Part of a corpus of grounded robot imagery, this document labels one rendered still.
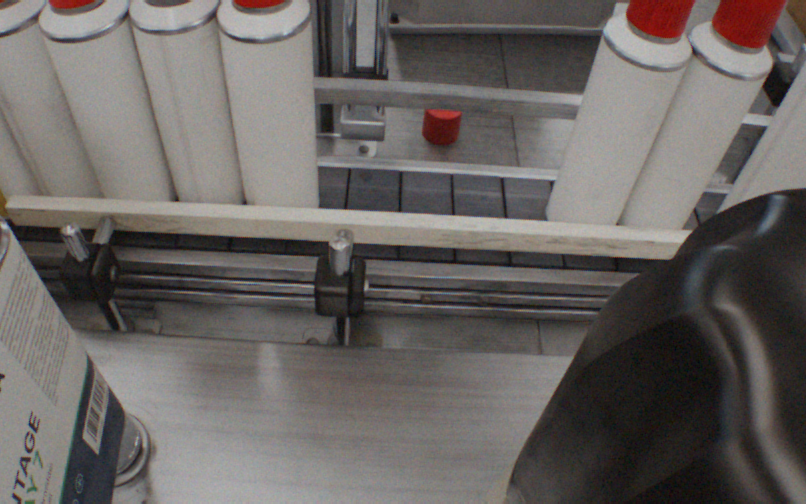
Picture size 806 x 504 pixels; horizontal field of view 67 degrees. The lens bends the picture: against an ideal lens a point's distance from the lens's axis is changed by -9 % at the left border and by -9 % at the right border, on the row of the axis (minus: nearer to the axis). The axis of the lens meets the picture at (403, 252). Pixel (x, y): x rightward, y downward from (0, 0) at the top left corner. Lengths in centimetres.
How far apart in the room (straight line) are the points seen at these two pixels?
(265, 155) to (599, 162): 20
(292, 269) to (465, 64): 34
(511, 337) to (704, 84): 22
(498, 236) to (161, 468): 25
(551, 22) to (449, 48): 12
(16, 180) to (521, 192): 36
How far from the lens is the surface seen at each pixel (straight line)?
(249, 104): 38
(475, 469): 38
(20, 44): 42
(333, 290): 38
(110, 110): 41
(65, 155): 47
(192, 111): 40
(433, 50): 71
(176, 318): 50
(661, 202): 46
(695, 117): 42
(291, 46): 36
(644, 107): 39
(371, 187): 49
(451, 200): 49
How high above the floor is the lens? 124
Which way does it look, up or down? 52 degrees down
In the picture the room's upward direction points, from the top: 6 degrees clockwise
